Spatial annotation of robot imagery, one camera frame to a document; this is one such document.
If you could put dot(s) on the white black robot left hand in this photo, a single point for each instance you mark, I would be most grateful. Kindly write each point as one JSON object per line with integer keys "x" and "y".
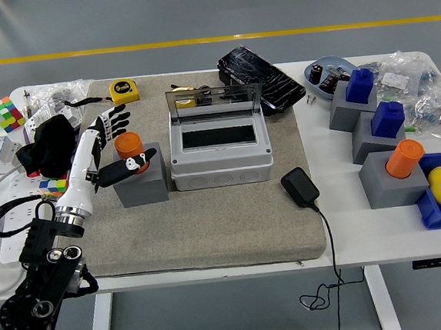
{"x": 78, "y": 173}

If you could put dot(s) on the orange cylinder battery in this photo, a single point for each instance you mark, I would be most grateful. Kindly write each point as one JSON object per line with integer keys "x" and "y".
{"x": 403, "y": 158}
{"x": 128, "y": 146}

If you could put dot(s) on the grey junction box clear lid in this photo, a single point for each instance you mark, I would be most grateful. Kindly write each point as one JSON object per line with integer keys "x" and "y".
{"x": 221, "y": 169}

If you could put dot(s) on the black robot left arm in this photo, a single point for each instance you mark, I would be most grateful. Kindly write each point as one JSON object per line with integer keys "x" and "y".
{"x": 40, "y": 265}

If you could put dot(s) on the black plastic box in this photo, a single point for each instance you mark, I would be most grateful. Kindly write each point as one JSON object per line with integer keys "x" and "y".
{"x": 226, "y": 78}

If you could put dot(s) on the small colourful puzzle cube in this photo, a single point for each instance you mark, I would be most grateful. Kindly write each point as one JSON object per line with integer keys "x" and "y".
{"x": 54, "y": 186}

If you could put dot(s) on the black cloth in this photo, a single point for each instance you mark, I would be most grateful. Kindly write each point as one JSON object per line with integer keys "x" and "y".
{"x": 47, "y": 147}

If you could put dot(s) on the grey cube holder round hole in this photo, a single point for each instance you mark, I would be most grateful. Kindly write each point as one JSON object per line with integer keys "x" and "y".
{"x": 141, "y": 191}

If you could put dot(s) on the small screwdriver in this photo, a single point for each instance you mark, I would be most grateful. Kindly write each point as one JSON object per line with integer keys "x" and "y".
{"x": 27, "y": 102}

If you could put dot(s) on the white power strip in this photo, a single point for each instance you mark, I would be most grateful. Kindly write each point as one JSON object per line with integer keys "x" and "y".
{"x": 14, "y": 237}

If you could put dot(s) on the yellow square tape measure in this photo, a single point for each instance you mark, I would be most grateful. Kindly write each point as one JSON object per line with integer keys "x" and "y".
{"x": 123, "y": 91}

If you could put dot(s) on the large colourful puzzle cube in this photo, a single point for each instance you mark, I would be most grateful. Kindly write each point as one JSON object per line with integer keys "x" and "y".
{"x": 5, "y": 114}

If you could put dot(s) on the yellow round tape measure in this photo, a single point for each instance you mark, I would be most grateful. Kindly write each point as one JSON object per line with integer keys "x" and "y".
{"x": 183, "y": 88}

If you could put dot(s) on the grey-brown mat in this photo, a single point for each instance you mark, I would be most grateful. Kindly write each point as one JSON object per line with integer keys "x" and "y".
{"x": 210, "y": 227}

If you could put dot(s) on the black capacitor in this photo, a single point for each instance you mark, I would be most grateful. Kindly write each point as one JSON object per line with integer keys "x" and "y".
{"x": 316, "y": 73}
{"x": 203, "y": 88}

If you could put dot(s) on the white table leg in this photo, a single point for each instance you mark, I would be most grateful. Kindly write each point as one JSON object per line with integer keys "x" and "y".
{"x": 383, "y": 301}
{"x": 101, "y": 326}

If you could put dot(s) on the cracked black phone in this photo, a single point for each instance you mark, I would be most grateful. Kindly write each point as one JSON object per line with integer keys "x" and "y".
{"x": 263, "y": 76}

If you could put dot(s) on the small screw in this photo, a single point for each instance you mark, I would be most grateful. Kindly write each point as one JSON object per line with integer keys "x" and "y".
{"x": 308, "y": 99}
{"x": 313, "y": 99}

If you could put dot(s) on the brown capacitor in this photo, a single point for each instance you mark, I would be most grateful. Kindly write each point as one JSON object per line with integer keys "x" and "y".
{"x": 328, "y": 83}

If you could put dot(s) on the small metal component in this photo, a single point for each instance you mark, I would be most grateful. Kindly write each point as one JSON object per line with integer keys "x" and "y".
{"x": 336, "y": 72}

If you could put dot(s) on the blue-grey oval tray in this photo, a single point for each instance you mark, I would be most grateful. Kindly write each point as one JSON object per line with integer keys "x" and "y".
{"x": 333, "y": 62}

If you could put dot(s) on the blue block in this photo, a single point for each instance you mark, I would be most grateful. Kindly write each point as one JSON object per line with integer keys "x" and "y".
{"x": 386, "y": 121}
{"x": 358, "y": 87}

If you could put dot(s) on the clear bag of resistors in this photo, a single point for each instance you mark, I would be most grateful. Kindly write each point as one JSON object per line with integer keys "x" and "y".
{"x": 398, "y": 78}
{"x": 432, "y": 109}

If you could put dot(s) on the small green part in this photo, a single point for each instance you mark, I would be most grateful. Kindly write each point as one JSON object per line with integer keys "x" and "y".
{"x": 409, "y": 129}

